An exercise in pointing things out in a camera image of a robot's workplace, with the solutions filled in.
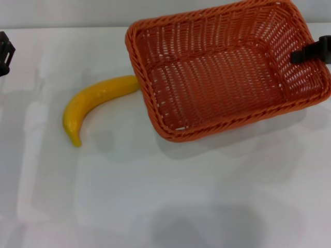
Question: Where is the orange woven plastic basket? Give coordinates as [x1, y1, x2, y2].
[125, 0, 331, 143]

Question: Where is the yellow banana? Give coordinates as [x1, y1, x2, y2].
[63, 74, 142, 148]

